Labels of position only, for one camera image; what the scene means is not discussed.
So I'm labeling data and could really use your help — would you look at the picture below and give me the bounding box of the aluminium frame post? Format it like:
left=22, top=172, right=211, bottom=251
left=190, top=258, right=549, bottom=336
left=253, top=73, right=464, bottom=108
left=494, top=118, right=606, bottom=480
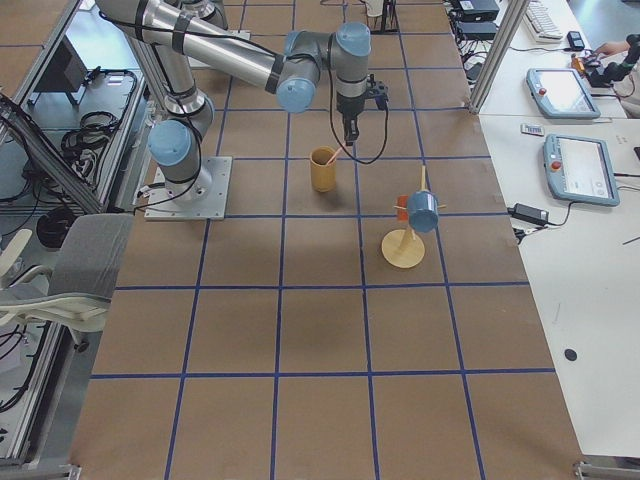
left=468, top=0, right=529, bottom=114

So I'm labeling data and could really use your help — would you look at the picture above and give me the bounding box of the teach pendant far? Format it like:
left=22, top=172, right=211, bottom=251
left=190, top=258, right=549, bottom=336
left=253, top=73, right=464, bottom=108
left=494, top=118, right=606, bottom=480
left=526, top=68, right=601, bottom=120

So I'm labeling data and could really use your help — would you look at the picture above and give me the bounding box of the orange hanging cup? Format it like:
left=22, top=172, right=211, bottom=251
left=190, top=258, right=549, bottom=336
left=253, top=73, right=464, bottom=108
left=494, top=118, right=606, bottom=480
left=395, top=195, right=408, bottom=222

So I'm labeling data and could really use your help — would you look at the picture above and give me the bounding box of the teach pendant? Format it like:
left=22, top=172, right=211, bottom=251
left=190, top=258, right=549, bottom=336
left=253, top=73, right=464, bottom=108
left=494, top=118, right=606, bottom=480
left=526, top=68, right=601, bottom=120
left=543, top=134, right=620, bottom=207

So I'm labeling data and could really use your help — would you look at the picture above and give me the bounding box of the person hand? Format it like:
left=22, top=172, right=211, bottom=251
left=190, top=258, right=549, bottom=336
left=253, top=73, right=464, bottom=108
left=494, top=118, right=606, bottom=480
left=595, top=41, right=629, bottom=56

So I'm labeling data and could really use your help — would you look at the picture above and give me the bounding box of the teach pendant near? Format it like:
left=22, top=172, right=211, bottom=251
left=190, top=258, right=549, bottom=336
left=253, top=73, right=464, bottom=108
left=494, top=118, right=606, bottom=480
left=543, top=134, right=620, bottom=207

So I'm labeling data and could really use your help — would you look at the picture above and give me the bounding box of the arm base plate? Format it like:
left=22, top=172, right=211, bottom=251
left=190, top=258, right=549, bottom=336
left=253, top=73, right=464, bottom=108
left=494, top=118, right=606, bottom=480
left=144, top=156, right=233, bottom=221

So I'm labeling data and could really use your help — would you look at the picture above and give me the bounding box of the wooden mug tree stand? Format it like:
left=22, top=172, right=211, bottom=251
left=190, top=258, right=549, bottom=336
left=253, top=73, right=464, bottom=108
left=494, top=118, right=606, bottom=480
left=381, top=165, right=443, bottom=269

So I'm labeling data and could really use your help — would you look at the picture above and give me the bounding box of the pink chopstick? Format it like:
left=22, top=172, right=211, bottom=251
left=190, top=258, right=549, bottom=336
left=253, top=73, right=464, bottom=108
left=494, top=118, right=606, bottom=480
left=325, top=147, right=344, bottom=166

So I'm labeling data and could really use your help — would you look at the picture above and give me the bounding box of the bamboo cylinder holder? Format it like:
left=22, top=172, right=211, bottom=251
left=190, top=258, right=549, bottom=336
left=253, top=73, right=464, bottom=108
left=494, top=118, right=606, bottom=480
left=310, top=146, right=336, bottom=193

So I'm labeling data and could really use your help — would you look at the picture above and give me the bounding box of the white keyboard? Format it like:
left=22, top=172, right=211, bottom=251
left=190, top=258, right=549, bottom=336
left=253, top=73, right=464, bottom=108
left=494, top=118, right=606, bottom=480
left=522, top=1, right=564, bottom=43

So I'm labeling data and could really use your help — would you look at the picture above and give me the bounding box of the grey office chair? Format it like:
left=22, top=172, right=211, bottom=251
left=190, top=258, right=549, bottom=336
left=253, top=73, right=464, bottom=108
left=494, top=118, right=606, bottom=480
left=1, top=213, right=133, bottom=352

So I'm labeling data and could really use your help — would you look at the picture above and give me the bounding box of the black power brick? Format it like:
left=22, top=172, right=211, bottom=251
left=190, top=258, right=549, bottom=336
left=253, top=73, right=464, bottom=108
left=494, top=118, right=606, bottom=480
left=507, top=203, right=549, bottom=226

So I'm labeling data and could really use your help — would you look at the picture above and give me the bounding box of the black wire cup rack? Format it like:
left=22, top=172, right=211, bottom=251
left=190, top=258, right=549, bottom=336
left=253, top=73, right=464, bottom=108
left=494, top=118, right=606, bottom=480
left=362, top=0, right=399, bottom=34

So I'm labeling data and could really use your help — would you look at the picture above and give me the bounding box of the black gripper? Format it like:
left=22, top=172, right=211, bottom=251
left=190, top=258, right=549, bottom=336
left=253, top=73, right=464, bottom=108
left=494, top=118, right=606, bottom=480
left=336, top=79, right=367, bottom=146

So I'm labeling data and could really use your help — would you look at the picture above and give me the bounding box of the dark blue hanging cup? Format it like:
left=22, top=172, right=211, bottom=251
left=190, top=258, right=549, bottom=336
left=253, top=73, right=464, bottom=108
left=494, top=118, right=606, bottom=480
left=406, top=190, right=439, bottom=233

